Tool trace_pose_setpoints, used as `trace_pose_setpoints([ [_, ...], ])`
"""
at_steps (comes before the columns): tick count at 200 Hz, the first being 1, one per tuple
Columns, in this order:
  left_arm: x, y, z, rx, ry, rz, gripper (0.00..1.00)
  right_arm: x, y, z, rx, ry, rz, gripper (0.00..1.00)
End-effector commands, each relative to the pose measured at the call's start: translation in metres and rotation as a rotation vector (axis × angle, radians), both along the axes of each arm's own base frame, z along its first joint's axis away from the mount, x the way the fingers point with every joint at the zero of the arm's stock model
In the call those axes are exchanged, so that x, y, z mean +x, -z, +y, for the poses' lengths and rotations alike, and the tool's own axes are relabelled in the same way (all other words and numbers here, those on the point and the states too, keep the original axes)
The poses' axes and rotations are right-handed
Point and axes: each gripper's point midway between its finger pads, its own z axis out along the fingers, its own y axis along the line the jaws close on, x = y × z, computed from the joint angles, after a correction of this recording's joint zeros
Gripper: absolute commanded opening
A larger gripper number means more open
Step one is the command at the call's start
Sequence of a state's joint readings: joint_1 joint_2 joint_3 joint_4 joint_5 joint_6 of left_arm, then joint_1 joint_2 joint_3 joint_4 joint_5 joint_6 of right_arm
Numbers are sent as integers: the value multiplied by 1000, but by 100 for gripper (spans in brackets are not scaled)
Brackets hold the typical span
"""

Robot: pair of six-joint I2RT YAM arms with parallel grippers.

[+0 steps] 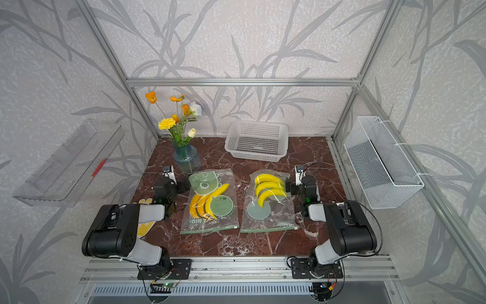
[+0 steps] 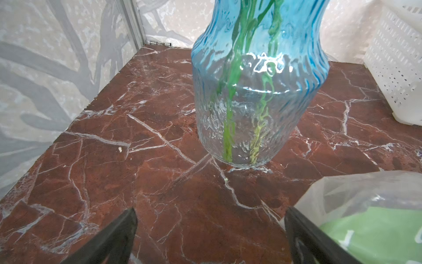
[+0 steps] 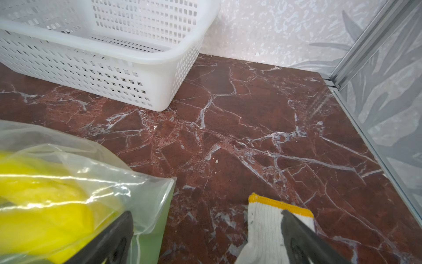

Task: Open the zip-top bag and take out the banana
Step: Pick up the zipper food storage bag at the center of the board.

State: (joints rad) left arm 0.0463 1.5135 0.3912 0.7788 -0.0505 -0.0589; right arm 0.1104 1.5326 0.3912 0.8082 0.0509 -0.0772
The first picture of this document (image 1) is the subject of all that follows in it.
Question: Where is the white plastic basket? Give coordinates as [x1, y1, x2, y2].
[225, 120, 289, 162]

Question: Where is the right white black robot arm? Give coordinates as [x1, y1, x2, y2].
[286, 176, 378, 268]

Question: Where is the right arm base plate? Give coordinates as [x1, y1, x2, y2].
[286, 256, 344, 279]

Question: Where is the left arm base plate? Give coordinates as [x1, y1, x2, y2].
[137, 258, 192, 281]

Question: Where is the yellow work glove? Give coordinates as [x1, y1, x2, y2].
[137, 198, 155, 238]

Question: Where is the zip-top bag with bananas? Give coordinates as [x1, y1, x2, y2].
[180, 168, 239, 234]
[240, 169, 299, 233]

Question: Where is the artificial flower bouquet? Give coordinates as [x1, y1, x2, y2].
[146, 91, 203, 148]

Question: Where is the blue glass vase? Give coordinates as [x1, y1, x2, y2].
[173, 144, 201, 175]

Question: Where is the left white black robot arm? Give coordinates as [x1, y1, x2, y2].
[82, 176, 190, 268]

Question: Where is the clear acrylic wall shelf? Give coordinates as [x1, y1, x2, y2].
[13, 119, 125, 207]

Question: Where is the white wire mesh basket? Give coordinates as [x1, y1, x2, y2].
[344, 116, 424, 210]

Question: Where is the aluminium front rail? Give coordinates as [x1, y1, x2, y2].
[79, 255, 399, 284]

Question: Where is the yellow banana taken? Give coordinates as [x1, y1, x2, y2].
[258, 189, 287, 208]
[256, 182, 285, 196]

